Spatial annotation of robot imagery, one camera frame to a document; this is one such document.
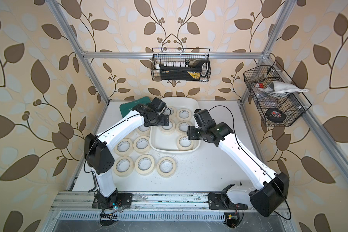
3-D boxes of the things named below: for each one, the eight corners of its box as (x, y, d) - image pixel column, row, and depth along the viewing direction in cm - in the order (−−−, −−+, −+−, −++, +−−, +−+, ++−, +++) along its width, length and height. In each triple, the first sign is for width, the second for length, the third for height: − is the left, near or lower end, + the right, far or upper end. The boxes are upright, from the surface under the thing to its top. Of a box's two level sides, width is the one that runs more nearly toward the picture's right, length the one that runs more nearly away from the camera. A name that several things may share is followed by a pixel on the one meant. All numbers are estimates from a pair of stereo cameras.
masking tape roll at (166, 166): (156, 176, 84) (155, 175, 82) (158, 159, 91) (157, 157, 89) (175, 176, 84) (175, 175, 82) (176, 159, 91) (175, 157, 89)
